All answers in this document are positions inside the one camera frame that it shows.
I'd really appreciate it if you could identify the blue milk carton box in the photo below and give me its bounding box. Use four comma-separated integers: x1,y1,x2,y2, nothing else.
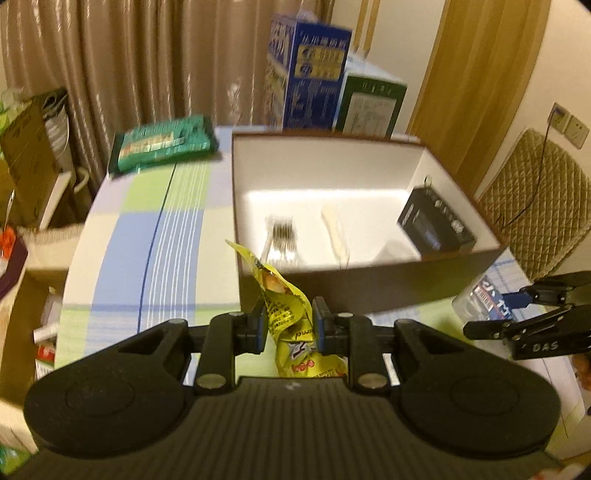
265,13,354,132

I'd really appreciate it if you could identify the white toothbrush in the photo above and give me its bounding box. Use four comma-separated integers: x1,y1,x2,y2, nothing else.
321,204,352,268

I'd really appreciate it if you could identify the green white carton box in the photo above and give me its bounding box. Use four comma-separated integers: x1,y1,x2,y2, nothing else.
333,51,408,139

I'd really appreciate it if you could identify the stack of white bowls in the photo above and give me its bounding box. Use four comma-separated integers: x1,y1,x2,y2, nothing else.
44,95,70,162

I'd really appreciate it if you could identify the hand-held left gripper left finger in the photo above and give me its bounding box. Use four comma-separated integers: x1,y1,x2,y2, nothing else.
117,295,269,395

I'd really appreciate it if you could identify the green wet wipes pack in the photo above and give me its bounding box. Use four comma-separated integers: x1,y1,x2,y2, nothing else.
108,114,219,175

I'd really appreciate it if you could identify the maroon box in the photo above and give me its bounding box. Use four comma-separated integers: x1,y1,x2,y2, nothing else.
0,235,29,301

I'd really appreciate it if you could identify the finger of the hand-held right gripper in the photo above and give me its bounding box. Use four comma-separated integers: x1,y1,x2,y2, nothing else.
463,305,578,342
503,272,591,308

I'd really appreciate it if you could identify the black cable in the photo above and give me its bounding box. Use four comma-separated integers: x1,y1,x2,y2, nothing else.
496,113,552,227

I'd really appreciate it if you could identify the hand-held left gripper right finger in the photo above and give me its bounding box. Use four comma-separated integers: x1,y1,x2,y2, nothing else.
311,296,463,393

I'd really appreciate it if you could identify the white wall socket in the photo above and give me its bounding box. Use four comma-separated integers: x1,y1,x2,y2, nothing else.
566,114,591,149
548,102,572,132

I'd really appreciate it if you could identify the beige curtain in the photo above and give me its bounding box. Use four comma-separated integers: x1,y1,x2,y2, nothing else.
0,0,333,195

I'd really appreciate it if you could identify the black product box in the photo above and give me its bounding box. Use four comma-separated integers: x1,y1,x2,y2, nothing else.
397,186,477,254

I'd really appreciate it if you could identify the tall open cardboard box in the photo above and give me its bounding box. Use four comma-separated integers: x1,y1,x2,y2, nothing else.
0,87,70,232

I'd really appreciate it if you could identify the plaid cloth covered desktop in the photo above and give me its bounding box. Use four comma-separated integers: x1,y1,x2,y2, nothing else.
55,124,591,462

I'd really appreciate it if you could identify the brown storage box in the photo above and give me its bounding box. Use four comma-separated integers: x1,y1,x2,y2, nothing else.
231,131,509,319

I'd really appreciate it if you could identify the cotton swab pack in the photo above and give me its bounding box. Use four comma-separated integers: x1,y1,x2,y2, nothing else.
261,215,301,268

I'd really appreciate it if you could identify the golden curtain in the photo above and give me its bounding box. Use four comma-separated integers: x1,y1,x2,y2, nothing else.
406,0,552,190

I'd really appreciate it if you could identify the white board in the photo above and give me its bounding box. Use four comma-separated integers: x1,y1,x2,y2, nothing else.
39,168,77,232

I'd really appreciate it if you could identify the yellow snack pouch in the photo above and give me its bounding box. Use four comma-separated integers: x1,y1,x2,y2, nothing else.
225,239,348,379

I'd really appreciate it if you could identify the blue label floss box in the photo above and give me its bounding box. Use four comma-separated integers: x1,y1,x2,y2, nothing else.
452,272,532,324

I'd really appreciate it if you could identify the chair with quilted cushion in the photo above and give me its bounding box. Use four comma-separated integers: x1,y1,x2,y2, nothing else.
478,128,591,280

